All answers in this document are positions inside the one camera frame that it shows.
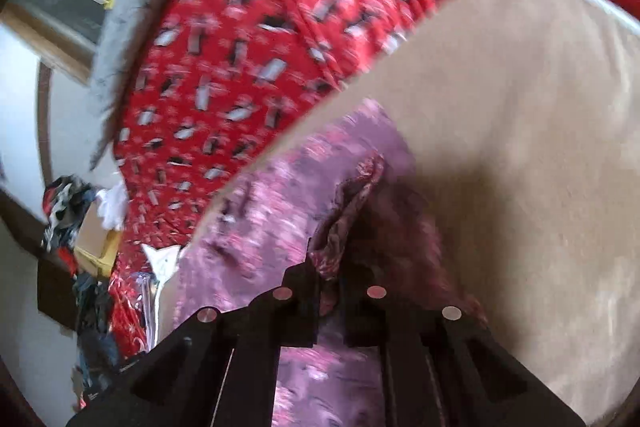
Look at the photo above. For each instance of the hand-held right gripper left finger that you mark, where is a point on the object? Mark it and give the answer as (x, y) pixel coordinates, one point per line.
(300, 307)

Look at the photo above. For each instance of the beige fleece mat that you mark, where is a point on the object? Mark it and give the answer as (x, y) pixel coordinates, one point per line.
(500, 107)

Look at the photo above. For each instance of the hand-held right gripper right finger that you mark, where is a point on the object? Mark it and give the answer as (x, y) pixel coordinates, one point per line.
(365, 322)

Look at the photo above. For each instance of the white paper sheet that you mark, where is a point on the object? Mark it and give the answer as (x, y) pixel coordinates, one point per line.
(162, 263)

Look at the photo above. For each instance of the red penguin print bedsheet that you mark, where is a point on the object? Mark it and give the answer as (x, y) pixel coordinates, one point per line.
(280, 32)

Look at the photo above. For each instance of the small white cloth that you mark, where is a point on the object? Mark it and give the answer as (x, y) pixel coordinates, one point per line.
(114, 207)

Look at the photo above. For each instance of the pile of dark clothes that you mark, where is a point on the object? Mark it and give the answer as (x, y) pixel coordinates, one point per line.
(62, 212)

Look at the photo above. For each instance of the purple floral garment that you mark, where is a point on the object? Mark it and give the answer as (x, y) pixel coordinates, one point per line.
(270, 197)

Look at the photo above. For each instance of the cardboard box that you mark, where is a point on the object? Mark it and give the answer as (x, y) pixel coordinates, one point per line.
(97, 237)

